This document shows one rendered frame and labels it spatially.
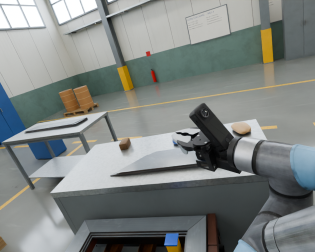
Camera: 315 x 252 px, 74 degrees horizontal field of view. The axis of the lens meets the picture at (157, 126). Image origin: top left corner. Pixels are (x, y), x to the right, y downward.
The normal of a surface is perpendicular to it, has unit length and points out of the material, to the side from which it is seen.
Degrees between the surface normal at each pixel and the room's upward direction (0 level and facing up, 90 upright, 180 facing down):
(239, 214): 90
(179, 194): 90
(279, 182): 90
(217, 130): 62
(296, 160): 40
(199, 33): 90
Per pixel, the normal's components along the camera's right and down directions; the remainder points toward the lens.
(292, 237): -0.97, -0.18
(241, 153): -0.73, -0.21
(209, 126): 0.38, -0.29
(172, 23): -0.37, 0.44
